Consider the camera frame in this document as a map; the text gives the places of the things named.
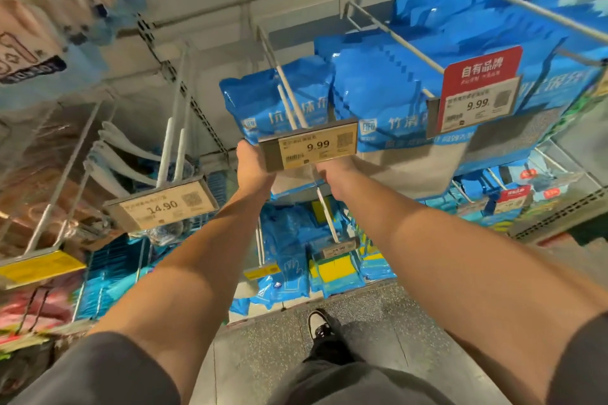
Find person's right hand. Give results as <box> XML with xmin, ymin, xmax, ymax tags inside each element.
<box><xmin>318</xmin><ymin>158</ymin><xmax>364</xmax><ymax>202</ymax></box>

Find person's left hand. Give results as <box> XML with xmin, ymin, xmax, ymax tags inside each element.
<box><xmin>236</xmin><ymin>139</ymin><xmax>277</xmax><ymax>202</ymax></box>

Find blue antibacterial cloth packets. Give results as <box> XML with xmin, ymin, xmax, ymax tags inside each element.
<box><xmin>220</xmin><ymin>56</ymin><xmax>336</xmax><ymax>147</ymax></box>

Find blue steel-cloth packets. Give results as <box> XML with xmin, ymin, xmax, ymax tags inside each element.
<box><xmin>394</xmin><ymin>0</ymin><xmax>608</xmax><ymax>116</ymax></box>

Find person's right forearm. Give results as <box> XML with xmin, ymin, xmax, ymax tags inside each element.
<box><xmin>327</xmin><ymin>172</ymin><xmax>608</xmax><ymax>405</ymax></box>

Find person's black shoe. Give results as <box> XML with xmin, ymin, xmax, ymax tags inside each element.
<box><xmin>307</xmin><ymin>309</ymin><xmax>341</xmax><ymax>344</ymax></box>

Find person's grey trousers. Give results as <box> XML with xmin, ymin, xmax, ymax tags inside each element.
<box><xmin>270</xmin><ymin>338</ymin><xmax>457</xmax><ymax>405</ymax></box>

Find person's dark left sleeve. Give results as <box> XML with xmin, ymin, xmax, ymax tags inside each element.
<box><xmin>9</xmin><ymin>332</ymin><xmax>182</xmax><ymax>405</ymax></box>

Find person's dark sleeve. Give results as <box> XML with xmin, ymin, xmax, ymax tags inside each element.
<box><xmin>546</xmin><ymin>309</ymin><xmax>608</xmax><ymax>405</ymax></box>
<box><xmin>9</xmin><ymin>332</ymin><xmax>182</xmax><ymax>405</ymax></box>

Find person's dark right sleeve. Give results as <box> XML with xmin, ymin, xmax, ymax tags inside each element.
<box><xmin>546</xmin><ymin>309</ymin><xmax>608</xmax><ymax>405</ymax></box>

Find yellowish price tag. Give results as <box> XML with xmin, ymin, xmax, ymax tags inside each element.
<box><xmin>258</xmin><ymin>120</ymin><xmax>360</xmax><ymax>173</ymax></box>
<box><xmin>104</xmin><ymin>178</ymin><xmax>222</xmax><ymax>233</ymax></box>

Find blue glove packets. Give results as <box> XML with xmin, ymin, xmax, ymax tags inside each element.
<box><xmin>228</xmin><ymin>205</ymin><xmax>319</xmax><ymax>318</ymax></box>

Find yellow green sponge packets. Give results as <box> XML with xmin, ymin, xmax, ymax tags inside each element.
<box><xmin>308</xmin><ymin>201</ymin><xmax>367</xmax><ymax>299</ymax></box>

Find metal peg hook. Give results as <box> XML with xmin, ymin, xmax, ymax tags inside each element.
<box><xmin>344</xmin><ymin>1</ymin><xmax>446</xmax><ymax>73</ymax></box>
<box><xmin>156</xmin><ymin>49</ymin><xmax>196</xmax><ymax>183</ymax></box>
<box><xmin>446</xmin><ymin>0</ymin><xmax>608</xmax><ymax>45</ymax></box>
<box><xmin>256</xmin><ymin>25</ymin><xmax>310</xmax><ymax>130</ymax></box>

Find red white price tag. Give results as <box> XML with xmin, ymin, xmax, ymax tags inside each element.
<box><xmin>427</xmin><ymin>46</ymin><xmax>524</xmax><ymax>134</ymax></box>

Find striped sponge packets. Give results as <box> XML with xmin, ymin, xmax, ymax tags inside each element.
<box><xmin>418</xmin><ymin>148</ymin><xmax>581</xmax><ymax>230</ymax></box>

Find teal cloth packets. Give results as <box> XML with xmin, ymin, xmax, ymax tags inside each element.
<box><xmin>76</xmin><ymin>234</ymin><xmax>158</xmax><ymax>320</ymax></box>

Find hanging brownish packets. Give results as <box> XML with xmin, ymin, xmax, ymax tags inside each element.
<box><xmin>0</xmin><ymin>101</ymin><xmax>106</xmax><ymax>249</ymax></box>

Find bright yellow price tag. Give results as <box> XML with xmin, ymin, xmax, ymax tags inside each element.
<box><xmin>0</xmin><ymin>248</ymin><xmax>89</xmax><ymax>289</ymax></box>

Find pink goods pile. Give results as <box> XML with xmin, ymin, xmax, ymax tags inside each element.
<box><xmin>0</xmin><ymin>286</ymin><xmax>87</xmax><ymax>344</ymax></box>

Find dark green goods pile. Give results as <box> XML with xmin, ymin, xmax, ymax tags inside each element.
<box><xmin>570</xmin><ymin>210</ymin><xmax>608</xmax><ymax>249</ymax></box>

